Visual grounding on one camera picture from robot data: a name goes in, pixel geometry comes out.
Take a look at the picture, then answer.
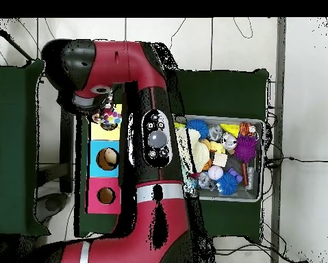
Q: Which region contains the dark green side table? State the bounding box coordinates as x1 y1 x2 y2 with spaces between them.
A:
0 60 49 237

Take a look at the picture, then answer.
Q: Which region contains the grey metal rail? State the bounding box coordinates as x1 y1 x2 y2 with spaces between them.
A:
270 17 287 263

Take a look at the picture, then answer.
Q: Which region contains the dark green tablecloth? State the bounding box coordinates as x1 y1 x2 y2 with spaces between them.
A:
73 68 270 243

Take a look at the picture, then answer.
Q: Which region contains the metal mesh bin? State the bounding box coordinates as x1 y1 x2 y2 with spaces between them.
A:
174 113 265 203

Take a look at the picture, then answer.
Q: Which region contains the white baseball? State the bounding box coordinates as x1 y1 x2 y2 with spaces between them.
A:
207 165 224 181

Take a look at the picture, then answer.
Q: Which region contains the orange striped tiger plush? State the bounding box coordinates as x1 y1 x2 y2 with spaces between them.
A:
238 122 259 138

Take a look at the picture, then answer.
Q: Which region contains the cream knitted cloth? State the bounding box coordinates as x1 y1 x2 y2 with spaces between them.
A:
179 127 210 174

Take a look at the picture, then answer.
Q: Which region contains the wooden box with three holes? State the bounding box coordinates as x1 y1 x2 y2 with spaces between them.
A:
85 103 123 215

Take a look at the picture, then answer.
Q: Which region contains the blue spiky ball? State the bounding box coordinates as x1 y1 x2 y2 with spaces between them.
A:
186 119 210 139
215 172 239 196

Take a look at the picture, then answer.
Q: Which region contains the purple spiky ball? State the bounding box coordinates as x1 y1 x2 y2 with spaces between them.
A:
234 134 259 164

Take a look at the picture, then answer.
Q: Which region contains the white cloth with colourful spots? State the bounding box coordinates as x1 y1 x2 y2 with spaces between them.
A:
92 108 123 131

